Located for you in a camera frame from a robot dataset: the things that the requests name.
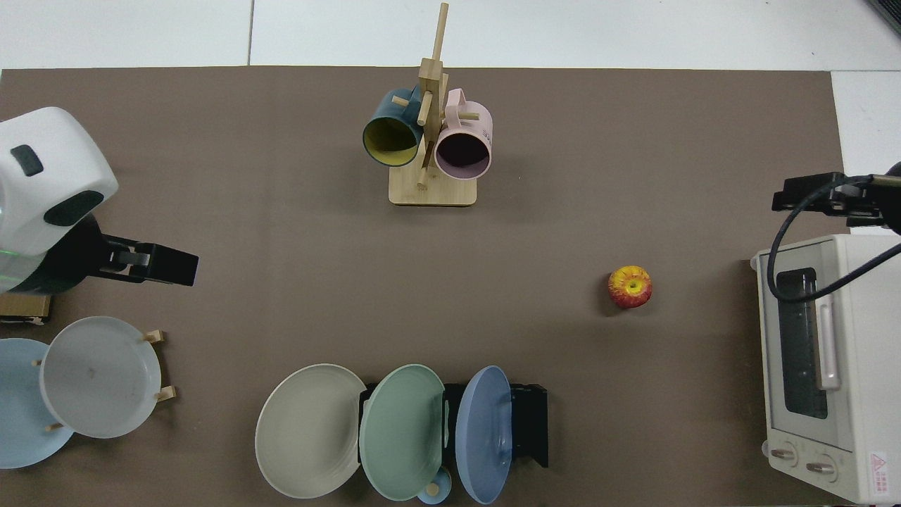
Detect red yellow apple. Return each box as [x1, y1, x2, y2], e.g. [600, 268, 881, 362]
[608, 265, 653, 309]

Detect wooden plate stand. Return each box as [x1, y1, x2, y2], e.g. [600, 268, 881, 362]
[32, 329, 177, 432]

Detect grey plate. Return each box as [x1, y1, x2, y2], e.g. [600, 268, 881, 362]
[39, 315, 163, 439]

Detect light blue plate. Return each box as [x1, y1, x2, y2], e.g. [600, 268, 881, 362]
[0, 338, 75, 470]

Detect beige plate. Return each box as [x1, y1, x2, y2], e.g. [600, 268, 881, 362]
[255, 363, 368, 500]

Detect green plate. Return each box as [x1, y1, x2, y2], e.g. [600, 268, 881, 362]
[358, 363, 447, 502]

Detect black dish rack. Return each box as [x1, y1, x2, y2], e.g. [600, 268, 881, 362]
[358, 382, 549, 470]

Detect brown table cloth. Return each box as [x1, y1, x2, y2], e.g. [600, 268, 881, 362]
[0, 66, 856, 507]

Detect pale toaster oven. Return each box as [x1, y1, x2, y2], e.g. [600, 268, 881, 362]
[750, 234, 901, 505]

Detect dark grey corner object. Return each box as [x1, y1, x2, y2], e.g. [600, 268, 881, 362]
[866, 0, 901, 37]

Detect dark teal cup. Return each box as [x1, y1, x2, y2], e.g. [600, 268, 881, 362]
[362, 87, 424, 168]

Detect wooden cup stand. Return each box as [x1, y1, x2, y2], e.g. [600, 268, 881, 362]
[389, 2, 481, 207]

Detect pink cup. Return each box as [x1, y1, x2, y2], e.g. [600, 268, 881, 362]
[434, 88, 493, 181]

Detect small blue round thing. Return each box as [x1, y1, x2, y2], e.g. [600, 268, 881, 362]
[417, 466, 453, 506]

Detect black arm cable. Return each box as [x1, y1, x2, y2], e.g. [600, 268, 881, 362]
[767, 174, 901, 305]

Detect wire basket with wooden floor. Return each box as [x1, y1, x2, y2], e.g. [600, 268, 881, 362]
[0, 293, 52, 327]

